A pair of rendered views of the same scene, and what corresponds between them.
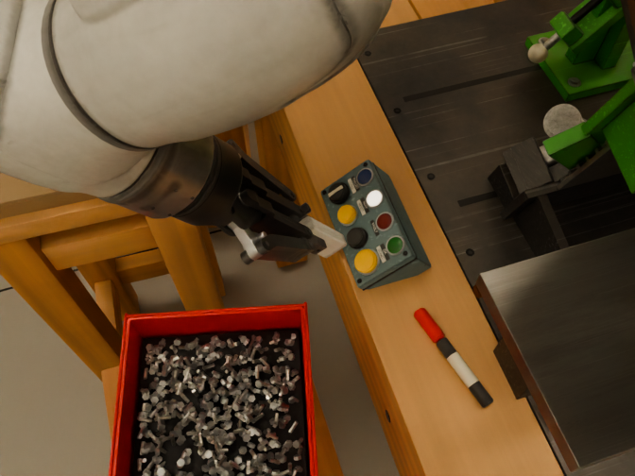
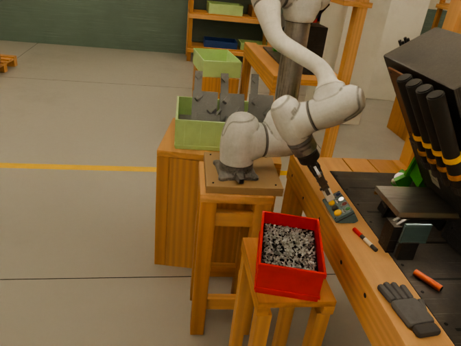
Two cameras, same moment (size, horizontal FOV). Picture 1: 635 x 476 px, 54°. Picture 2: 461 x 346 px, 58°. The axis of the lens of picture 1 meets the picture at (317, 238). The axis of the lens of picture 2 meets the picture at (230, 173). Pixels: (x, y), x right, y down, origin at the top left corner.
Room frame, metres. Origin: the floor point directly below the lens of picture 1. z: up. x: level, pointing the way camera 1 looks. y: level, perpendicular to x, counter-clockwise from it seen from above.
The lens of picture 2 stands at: (-1.04, 0.19, 1.74)
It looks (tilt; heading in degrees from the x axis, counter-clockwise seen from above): 27 degrees down; 7
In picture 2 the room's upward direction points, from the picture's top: 7 degrees clockwise
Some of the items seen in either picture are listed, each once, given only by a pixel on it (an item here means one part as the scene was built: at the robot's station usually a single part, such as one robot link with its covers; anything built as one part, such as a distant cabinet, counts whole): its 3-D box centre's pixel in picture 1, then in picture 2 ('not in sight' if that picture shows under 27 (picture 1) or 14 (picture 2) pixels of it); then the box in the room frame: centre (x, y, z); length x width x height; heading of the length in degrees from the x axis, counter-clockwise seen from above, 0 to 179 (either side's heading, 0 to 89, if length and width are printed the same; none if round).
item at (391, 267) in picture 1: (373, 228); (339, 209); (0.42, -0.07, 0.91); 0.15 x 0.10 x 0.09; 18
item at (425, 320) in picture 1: (452, 355); (364, 239); (0.25, -0.15, 0.91); 0.13 x 0.02 x 0.02; 31
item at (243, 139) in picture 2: not in sight; (241, 137); (0.64, 0.38, 1.05); 0.18 x 0.16 x 0.22; 117
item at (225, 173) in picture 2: not in sight; (236, 167); (0.62, 0.38, 0.91); 0.22 x 0.18 x 0.06; 22
